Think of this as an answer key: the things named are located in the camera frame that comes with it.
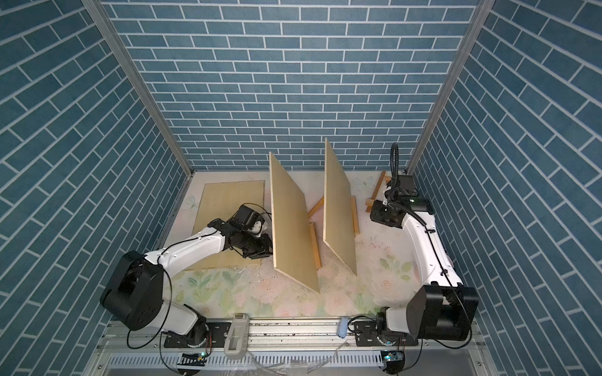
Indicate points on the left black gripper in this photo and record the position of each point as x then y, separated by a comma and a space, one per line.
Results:
264, 250

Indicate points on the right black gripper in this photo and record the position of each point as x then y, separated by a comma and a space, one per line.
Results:
375, 213

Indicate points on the plywood canvas board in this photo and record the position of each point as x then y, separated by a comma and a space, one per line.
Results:
292, 245
221, 201
338, 226

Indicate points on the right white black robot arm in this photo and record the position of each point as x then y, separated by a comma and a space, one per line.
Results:
443, 308

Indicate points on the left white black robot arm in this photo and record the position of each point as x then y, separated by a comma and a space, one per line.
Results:
140, 291

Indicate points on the left green circuit board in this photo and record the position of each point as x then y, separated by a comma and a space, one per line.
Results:
192, 360

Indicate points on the green circuit board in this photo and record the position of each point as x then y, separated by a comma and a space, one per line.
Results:
192, 360
392, 356

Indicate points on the right green circuit board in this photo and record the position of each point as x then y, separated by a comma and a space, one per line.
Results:
392, 356

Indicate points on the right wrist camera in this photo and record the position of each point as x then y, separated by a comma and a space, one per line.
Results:
400, 186

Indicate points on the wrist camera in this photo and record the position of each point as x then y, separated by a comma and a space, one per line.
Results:
248, 220
400, 186

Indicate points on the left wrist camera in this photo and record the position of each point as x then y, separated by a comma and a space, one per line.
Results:
248, 220

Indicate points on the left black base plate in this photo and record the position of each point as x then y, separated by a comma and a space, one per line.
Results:
210, 334

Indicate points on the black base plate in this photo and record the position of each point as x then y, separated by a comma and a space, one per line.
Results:
210, 334
366, 334

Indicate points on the grey rail clamp handle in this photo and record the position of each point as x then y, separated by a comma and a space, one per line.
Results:
236, 343

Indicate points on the blue rail clip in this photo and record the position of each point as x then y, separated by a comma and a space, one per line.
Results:
342, 328

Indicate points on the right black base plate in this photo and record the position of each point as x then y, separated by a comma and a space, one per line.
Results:
366, 334

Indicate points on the aluminium front rail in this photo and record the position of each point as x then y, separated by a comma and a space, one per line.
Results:
288, 347

